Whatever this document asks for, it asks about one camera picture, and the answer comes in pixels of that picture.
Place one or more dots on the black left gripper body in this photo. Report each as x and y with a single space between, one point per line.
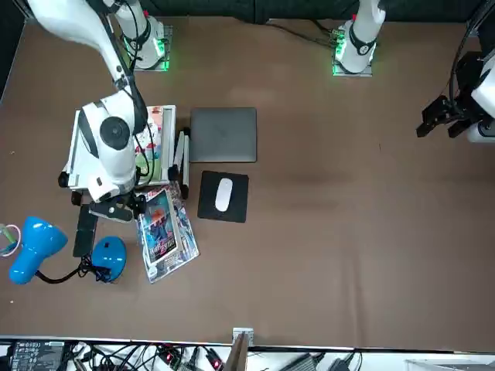
466 89

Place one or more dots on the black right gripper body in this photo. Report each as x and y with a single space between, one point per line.
135 204

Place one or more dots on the green-covered illustrated book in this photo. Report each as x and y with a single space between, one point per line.
154 154

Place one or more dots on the blue desk lamp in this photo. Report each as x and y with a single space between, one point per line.
35 239

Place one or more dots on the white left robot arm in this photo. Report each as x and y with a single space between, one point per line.
363 35

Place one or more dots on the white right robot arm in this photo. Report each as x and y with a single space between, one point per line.
116 162

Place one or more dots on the white folding book stand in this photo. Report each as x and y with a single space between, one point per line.
170 127

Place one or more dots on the comic magazine in plastic sleeve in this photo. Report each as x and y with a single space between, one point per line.
162 239

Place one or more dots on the black folding phone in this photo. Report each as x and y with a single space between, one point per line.
85 239

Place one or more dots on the black mouse pad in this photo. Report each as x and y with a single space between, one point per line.
205 208

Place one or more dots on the white computer mouse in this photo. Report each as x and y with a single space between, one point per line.
223 195

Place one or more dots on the grey closed laptop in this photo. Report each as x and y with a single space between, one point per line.
224 143

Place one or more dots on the pink mesh pen cup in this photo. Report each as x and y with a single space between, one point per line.
15 241

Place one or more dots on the green marker pen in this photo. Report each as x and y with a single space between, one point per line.
5 233

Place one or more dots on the blue marker pen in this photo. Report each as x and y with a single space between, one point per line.
5 248

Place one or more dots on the black labelled power adapter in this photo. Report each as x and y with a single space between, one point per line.
35 355

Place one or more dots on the grey power adapter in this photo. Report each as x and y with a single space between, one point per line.
305 363

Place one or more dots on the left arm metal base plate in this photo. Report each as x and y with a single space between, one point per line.
367 72

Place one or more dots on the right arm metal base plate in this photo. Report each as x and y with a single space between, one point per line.
169 35

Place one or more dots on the upright metal post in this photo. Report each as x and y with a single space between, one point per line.
237 355

